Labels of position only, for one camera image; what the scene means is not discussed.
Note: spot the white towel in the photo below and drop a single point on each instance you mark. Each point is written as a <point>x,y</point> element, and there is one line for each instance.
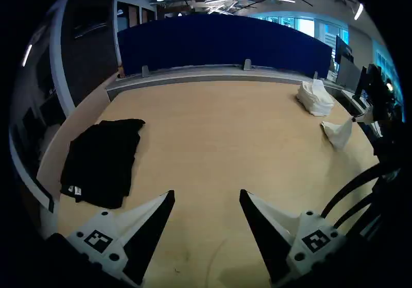
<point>338,133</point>

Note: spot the black monitor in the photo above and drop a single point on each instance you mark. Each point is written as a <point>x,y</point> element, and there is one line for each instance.
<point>349,72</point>

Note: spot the blue desk screen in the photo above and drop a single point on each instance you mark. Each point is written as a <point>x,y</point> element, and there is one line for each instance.
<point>222,43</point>

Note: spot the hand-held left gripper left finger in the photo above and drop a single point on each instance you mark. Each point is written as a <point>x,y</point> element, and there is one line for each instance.
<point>128,223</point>

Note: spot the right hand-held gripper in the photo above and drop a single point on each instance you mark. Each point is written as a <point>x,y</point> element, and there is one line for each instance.
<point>381,91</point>

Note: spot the heap of white towels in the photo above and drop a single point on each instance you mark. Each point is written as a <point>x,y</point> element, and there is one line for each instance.
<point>315,98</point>

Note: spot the stack of black towels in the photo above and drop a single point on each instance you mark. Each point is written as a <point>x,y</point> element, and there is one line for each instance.
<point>101,159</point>

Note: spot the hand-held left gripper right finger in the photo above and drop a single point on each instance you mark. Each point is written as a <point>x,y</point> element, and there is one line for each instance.
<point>289,226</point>

